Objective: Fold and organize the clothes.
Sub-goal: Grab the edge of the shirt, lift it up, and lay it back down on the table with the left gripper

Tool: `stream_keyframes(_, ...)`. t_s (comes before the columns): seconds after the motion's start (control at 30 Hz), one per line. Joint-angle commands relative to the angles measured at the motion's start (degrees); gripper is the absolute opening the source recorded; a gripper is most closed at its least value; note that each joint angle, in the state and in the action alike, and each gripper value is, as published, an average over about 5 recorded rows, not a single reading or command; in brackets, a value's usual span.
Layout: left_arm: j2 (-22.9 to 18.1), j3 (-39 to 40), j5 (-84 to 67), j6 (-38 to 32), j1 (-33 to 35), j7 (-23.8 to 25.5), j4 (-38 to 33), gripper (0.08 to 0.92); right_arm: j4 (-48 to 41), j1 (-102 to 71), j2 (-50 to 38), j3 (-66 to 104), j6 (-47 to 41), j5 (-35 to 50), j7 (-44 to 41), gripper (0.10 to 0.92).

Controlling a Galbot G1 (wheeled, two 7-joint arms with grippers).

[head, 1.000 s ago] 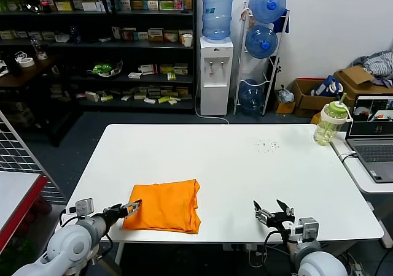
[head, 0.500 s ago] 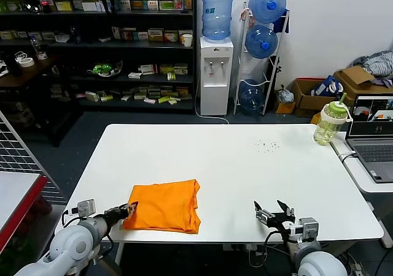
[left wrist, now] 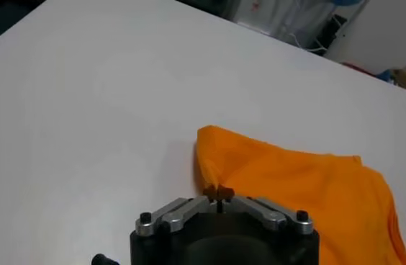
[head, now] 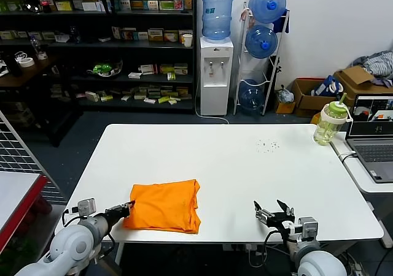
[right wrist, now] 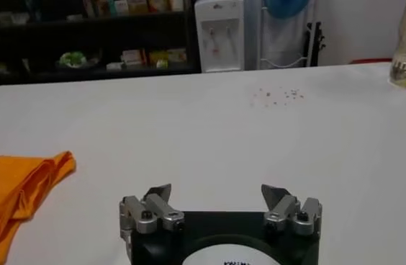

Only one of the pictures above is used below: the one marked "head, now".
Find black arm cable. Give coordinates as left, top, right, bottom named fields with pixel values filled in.
left=263, top=229, right=297, bottom=270
left=62, top=207, right=80, bottom=228

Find clear plastic bottle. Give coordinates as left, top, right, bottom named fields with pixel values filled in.
left=29, top=35, right=47, bottom=61

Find grey laptop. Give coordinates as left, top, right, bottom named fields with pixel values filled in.
left=344, top=94, right=393, bottom=184

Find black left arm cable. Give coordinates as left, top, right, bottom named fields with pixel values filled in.
left=62, top=207, right=80, bottom=228

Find white side table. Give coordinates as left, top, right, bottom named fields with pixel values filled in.
left=330, top=131, right=393, bottom=249

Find white laptop cable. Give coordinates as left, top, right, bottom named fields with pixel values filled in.
left=337, top=150, right=357, bottom=161

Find grey plastic bag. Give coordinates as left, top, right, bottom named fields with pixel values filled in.
left=276, top=85, right=295, bottom=104

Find blue white package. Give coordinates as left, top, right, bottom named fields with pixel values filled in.
left=313, top=75, right=345, bottom=98

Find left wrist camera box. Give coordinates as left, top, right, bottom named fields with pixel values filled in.
left=76, top=198, right=96, bottom=218

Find scattered dark crumbs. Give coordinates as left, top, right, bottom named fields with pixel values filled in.
left=256, top=139, right=281, bottom=153

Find green lid drink bottle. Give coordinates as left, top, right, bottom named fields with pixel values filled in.
left=313, top=92, right=354, bottom=147

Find black shelving unit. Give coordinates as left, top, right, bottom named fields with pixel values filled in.
left=0, top=0, right=197, bottom=114

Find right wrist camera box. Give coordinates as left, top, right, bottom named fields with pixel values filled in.
left=297, top=217, right=319, bottom=243

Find red white medicine box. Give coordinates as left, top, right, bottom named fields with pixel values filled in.
left=138, top=64, right=158, bottom=75

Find cardboard box with flaps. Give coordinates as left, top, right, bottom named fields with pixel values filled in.
left=333, top=66, right=393, bottom=107

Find yellow orange medicine box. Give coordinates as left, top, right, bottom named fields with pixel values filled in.
left=147, top=28, right=164, bottom=42

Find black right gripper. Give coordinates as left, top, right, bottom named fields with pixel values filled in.
left=253, top=199, right=296, bottom=232

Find pile of striped clothes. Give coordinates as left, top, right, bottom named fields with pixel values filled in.
left=352, top=51, right=393, bottom=88

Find white water dispenser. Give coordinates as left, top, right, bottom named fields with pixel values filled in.
left=199, top=36, right=235, bottom=117

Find white metal jug rack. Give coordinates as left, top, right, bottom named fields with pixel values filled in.
left=233, top=1, right=290, bottom=117

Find green white bowl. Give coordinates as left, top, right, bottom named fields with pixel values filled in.
left=87, top=59, right=124, bottom=78

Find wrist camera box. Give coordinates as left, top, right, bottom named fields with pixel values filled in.
left=76, top=198, right=96, bottom=218
left=297, top=217, right=319, bottom=243

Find white dispenser power cable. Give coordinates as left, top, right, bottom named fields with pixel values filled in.
left=195, top=73, right=230, bottom=125

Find white wire grid panel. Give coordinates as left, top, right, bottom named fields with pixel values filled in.
left=0, top=112, right=67, bottom=206

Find brown wooden desk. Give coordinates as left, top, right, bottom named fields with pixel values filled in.
left=0, top=53, right=84, bottom=148

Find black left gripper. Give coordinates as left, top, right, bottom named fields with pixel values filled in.
left=106, top=199, right=136, bottom=223

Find small brown cardboard box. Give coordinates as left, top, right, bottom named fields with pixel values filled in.
left=274, top=99, right=297, bottom=115

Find blue water jug with label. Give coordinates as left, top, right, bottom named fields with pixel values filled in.
left=201, top=0, right=234, bottom=42

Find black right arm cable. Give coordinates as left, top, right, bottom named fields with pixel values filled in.
left=263, top=229, right=297, bottom=270

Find orange t-shirt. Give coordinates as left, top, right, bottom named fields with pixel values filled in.
left=122, top=179, right=202, bottom=234

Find black flask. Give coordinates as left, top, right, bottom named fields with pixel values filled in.
left=2, top=54, right=22, bottom=77

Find red frame white cart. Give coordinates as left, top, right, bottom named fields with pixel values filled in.
left=0, top=171, right=59, bottom=276

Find open cardboard box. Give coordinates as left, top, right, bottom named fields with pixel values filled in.
left=290, top=78, right=339, bottom=118

